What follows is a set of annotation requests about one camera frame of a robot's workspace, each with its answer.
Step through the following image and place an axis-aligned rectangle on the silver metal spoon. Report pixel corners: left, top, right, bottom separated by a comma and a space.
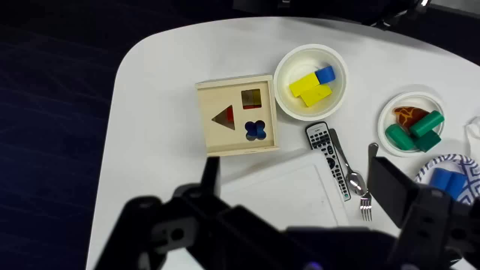
328, 128, 370, 197

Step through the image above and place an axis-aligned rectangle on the green wooden block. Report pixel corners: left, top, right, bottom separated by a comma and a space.
385, 123, 419, 152
415, 131, 443, 153

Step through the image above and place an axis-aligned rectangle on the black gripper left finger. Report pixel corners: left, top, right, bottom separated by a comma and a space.
95, 155, 322, 270

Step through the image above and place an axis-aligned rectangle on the orange patterned wooden piece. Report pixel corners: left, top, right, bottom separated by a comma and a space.
394, 105, 431, 129

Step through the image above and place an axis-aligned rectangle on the silver metal fork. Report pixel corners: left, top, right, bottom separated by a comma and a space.
359, 141, 382, 222

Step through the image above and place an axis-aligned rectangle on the white crumpled plastic bag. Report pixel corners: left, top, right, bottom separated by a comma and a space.
464, 116, 480, 162

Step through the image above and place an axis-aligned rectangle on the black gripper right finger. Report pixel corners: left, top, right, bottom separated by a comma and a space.
367, 156, 480, 270

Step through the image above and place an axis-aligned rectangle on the grey remote control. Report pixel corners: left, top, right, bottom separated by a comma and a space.
305, 120, 353, 203

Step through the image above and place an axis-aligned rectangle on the white paper sheet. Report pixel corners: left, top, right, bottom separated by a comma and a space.
218, 152, 352, 233

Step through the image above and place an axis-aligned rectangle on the small blue wooden block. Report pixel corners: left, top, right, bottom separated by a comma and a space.
314, 65, 338, 86

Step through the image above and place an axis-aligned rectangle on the green wooden cylinder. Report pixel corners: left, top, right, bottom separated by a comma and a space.
410, 110, 446, 140

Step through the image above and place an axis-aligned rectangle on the white bowl with green blocks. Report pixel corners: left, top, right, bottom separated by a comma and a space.
377, 90, 448, 158

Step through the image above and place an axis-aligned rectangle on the blue patterned paper plate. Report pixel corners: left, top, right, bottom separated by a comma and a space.
416, 153, 480, 207

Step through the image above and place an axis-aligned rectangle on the yellow wooden block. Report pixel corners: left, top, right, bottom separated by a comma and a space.
289, 72, 323, 98
299, 84, 335, 108

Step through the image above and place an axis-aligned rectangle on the black equipment base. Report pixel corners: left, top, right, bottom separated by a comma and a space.
232, 0, 433, 29

